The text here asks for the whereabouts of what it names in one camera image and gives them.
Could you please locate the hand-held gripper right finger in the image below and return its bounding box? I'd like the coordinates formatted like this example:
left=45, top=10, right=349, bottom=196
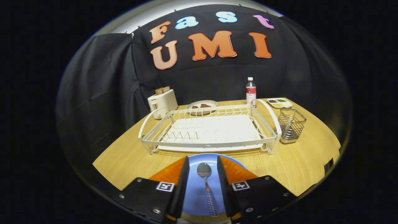
left=217, top=156, right=297, bottom=223

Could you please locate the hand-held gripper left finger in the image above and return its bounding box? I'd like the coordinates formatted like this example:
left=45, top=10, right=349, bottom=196
left=119, top=156, right=190, bottom=224

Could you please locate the light blue plate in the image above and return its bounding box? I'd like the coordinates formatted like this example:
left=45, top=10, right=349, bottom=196
left=182, top=153, right=248, bottom=217

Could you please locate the metal spoon striped handle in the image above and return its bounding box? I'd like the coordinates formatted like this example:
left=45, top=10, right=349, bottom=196
left=197, top=162, right=219, bottom=217

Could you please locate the white wire dish rack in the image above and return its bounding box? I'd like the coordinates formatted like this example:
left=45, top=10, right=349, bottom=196
left=138, top=99, right=282, bottom=155

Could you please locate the metal wire basket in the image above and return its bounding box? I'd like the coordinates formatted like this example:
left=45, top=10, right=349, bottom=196
left=278, top=108, right=307, bottom=144

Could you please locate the white plate with food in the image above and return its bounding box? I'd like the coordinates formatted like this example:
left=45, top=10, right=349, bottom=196
left=186, top=100, right=218, bottom=115

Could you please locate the white toaster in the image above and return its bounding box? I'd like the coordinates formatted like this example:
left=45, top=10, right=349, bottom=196
left=147, top=89, right=178, bottom=120

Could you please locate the clear bottle red label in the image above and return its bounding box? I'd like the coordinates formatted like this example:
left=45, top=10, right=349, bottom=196
left=246, top=77, right=257, bottom=106

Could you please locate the white divided tray with beans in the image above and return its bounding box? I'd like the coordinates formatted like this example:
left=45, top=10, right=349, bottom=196
left=266, top=98, right=293, bottom=109

